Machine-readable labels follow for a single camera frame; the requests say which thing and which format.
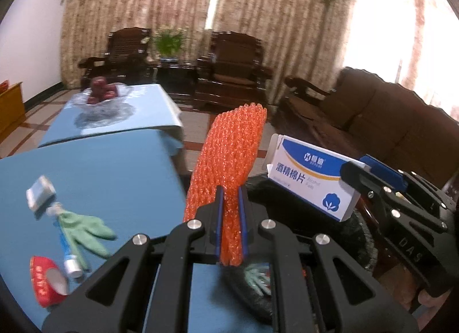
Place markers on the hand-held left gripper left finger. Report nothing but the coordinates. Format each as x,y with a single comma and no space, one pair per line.
219,218

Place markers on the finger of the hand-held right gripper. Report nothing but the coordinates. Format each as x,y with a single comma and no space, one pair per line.
358,179
380,168

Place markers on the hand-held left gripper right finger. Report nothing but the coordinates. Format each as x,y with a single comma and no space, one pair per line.
243,218

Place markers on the white and blue cardboard box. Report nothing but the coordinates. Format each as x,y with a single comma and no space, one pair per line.
308,175

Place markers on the black bag-lined bin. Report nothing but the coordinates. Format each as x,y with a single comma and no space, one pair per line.
358,243

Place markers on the orange foam fruit net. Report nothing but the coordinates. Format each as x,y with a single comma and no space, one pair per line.
229,146

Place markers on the person's right hand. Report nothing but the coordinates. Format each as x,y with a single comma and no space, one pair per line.
432,304

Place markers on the dark wooden sofa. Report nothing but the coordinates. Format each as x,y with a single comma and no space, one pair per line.
387,121

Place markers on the small blue tablecloth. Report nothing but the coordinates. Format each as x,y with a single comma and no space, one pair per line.
150,111

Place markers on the dark wooden side table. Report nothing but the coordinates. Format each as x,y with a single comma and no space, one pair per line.
175,75

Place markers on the dark carved wooden armchair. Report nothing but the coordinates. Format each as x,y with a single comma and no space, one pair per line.
122,53
233,68

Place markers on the glass fruit bowl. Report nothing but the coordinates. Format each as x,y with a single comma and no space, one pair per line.
104,112

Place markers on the blue and white tube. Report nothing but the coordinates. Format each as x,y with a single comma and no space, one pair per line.
61,238

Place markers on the dark red apple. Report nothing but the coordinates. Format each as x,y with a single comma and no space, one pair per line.
105,98
113,91
94,98
98,84

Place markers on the floral curtain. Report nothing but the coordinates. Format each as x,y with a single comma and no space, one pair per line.
287,14

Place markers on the small grey tissue pack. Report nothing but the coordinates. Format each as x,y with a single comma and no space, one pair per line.
40,193

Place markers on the potted green plant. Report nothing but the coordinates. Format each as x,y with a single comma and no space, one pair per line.
168,41

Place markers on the red foil packet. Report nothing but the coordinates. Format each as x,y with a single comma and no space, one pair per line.
43,279

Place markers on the wooden television cabinet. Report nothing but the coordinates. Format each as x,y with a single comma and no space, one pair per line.
12,111

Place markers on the red ornament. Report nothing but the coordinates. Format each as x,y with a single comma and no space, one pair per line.
3,86

